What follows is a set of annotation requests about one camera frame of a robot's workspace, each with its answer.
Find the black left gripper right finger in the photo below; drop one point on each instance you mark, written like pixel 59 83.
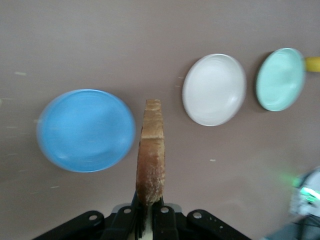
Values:
pixel 167 225

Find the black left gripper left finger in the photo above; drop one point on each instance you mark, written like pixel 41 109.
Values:
pixel 120 225

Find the brown bread slice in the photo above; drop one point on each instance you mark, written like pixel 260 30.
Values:
pixel 151 150

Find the yellow mustard squeeze bottle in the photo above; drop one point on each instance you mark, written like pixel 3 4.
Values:
pixel 313 64

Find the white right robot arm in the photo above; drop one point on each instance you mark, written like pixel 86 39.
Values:
pixel 310 182

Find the blue plate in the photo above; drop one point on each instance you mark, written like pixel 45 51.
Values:
pixel 86 130

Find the beige plate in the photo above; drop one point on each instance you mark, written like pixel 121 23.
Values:
pixel 213 90

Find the mint green plate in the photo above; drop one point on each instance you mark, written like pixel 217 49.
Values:
pixel 280 80

